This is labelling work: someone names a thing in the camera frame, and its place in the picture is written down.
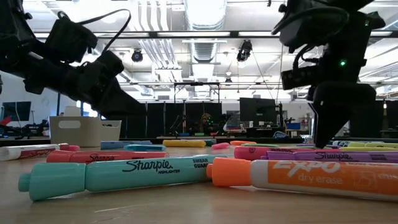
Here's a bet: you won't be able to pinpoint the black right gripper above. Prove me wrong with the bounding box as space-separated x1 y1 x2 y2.
307 12 386 149

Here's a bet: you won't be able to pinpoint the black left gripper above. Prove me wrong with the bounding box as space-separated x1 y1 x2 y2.
73 51 147 121

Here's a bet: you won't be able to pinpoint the light blue highlighter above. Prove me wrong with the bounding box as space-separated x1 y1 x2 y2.
99 140 153 151

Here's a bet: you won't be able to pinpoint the yellow highlighter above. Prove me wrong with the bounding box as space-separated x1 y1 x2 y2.
162 139 206 148
338 146 398 152
347 142 398 149

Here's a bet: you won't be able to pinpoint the turquoise highlighter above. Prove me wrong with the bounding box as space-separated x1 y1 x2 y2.
123 144 167 152

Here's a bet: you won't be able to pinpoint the coral Sharpie highlighter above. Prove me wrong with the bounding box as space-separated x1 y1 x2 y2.
46 150 170 165

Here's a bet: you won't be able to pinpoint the orange Expo dry-erase marker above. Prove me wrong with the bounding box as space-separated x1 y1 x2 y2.
206 157 398 203

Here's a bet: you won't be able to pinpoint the green highlighter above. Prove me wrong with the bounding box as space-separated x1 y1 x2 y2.
241 142 280 148

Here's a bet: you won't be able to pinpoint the black partition panels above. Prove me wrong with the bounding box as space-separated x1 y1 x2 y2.
349 100 398 138
108 101 223 138

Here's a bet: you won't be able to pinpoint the white plastic storage bin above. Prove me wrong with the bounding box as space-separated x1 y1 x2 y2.
49 116 122 147

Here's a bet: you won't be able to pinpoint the black computer monitor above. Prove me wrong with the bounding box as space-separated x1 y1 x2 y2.
239 97 277 127
2 101 32 122

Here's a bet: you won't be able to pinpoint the teal Sharpie highlighter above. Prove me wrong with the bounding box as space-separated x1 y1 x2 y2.
17 154 228 202

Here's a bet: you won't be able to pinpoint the person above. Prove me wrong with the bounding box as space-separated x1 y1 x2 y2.
191 112 215 135

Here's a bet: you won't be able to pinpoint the red Expo dry-erase marker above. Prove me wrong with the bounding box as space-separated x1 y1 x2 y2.
0 143 70 162

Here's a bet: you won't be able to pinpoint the black overhead beam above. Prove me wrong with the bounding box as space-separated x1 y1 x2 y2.
32 30 398 39

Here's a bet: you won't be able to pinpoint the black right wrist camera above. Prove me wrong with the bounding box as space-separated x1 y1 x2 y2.
281 64 318 91

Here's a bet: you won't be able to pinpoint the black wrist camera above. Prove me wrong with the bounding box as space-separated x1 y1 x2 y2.
45 14 99 63
281 64 318 91

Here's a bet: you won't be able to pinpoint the black truss frame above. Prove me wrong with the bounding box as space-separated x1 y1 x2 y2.
118 80 398 118

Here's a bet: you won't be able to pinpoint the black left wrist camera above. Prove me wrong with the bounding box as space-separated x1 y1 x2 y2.
45 14 99 63

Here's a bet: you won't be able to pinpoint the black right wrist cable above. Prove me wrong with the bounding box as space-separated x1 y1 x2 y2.
292 6 351 74

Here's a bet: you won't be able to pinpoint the silver ventilation duct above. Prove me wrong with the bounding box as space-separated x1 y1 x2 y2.
183 0 228 31

